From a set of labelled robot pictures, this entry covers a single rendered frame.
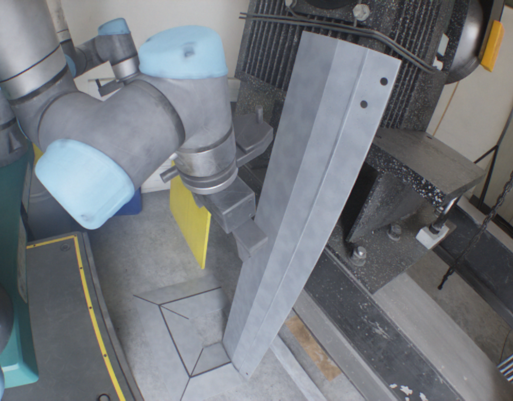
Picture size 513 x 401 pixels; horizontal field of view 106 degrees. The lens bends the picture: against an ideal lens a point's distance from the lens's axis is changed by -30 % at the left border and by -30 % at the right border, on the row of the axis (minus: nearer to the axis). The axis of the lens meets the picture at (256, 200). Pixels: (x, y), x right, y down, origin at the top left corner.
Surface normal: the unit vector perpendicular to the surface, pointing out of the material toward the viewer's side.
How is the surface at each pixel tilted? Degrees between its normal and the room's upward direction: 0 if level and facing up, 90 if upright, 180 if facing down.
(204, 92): 84
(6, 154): 72
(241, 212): 97
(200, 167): 109
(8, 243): 0
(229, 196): 25
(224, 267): 0
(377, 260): 0
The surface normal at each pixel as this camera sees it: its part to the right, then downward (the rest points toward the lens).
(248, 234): -0.03, -0.56
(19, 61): 0.53, 0.69
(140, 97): 0.32, -0.33
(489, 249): -0.83, 0.17
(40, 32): 0.98, 0.16
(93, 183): 0.71, 0.18
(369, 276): 0.20, -0.80
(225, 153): 0.77, 0.51
